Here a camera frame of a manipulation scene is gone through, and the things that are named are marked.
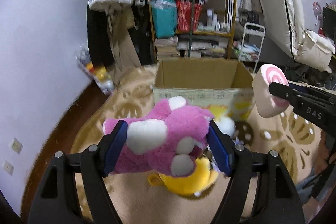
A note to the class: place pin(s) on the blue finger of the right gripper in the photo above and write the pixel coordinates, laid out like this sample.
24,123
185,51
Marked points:
283,95

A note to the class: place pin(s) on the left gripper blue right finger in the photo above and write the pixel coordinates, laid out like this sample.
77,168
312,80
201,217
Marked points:
222,148

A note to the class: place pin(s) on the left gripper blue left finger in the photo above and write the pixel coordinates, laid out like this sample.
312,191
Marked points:
116,131

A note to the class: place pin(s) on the pink swirl marshmallow cushion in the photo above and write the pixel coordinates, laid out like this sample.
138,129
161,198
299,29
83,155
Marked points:
268,106

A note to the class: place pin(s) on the yellow bear plush toy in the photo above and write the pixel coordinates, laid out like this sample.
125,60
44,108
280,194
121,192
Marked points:
202,179

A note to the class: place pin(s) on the pink white plush toy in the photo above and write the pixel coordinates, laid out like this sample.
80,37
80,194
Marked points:
168,139

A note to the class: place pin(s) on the white yellow small plush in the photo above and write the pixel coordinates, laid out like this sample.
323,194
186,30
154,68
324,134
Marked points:
226,126

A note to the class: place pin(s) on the beige brown patterned blanket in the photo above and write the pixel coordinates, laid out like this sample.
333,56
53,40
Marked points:
136,201

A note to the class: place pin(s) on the open cardboard box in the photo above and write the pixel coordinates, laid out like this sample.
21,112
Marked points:
222,86

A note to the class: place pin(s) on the plastic bag of toys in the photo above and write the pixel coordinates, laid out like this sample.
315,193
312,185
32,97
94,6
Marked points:
99,74

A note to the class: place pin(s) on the white metal cart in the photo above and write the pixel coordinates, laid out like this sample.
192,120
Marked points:
248,48

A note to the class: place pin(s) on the stack of books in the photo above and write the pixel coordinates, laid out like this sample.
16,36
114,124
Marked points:
166,48

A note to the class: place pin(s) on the cream reclining chair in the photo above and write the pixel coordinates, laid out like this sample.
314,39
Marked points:
285,26

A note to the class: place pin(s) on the red gift bag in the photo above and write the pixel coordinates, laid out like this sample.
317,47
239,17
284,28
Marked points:
184,15

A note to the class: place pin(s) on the teal bag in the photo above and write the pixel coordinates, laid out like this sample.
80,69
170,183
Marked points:
164,13

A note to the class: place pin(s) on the green pole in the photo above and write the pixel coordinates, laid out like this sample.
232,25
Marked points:
191,28

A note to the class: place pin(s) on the upper white wall socket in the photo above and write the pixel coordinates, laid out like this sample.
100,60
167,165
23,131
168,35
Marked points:
16,145

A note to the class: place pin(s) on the white wall socket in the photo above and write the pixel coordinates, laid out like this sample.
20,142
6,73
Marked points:
16,145
8,168

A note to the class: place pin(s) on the lower white wall socket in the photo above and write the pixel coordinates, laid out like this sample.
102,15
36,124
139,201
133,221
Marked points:
8,168

